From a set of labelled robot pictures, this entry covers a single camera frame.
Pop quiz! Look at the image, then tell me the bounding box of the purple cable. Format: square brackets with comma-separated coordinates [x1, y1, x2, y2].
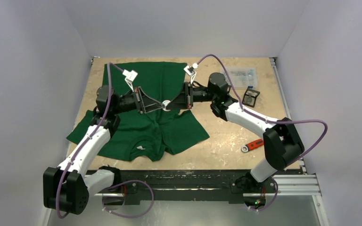
[55, 62, 154, 219]
[195, 54, 329, 213]

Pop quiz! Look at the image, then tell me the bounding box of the red handled adjustable wrench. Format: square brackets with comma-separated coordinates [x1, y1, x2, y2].
[241, 139, 264, 153]

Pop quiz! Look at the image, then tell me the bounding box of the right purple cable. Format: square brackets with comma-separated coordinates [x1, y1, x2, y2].
[195, 54, 329, 213]

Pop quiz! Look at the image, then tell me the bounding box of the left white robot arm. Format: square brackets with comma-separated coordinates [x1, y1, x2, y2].
[43, 85, 165, 219]

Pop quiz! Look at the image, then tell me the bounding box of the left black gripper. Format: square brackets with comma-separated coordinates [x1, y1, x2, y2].
[111, 86, 164, 114]

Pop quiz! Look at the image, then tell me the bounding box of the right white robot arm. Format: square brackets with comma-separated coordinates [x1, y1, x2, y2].
[163, 73, 304, 192]

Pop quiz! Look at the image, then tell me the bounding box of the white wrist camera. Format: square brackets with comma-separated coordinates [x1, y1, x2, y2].
[184, 63, 198, 84]
[122, 69, 138, 92]

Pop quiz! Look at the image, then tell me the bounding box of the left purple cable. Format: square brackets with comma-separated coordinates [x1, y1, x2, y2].
[55, 62, 154, 219]

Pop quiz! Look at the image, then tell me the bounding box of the silver round brooch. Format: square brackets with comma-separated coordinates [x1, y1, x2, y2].
[244, 96, 252, 105]

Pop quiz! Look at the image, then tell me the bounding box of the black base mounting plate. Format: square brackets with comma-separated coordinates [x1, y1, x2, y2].
[91, 169, 277, 206]

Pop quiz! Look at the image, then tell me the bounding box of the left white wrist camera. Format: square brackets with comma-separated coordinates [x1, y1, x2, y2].
[122, 69, 138, 92]

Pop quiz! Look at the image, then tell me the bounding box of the clear plastic parts box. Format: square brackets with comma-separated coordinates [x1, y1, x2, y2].
[226, 66, 258, 89]

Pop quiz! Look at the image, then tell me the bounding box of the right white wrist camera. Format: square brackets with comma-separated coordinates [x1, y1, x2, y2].
[184, 63, 198, 84]

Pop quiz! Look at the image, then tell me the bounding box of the green t-shirt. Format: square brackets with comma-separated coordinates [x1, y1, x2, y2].
[66, 61, 211, 163]

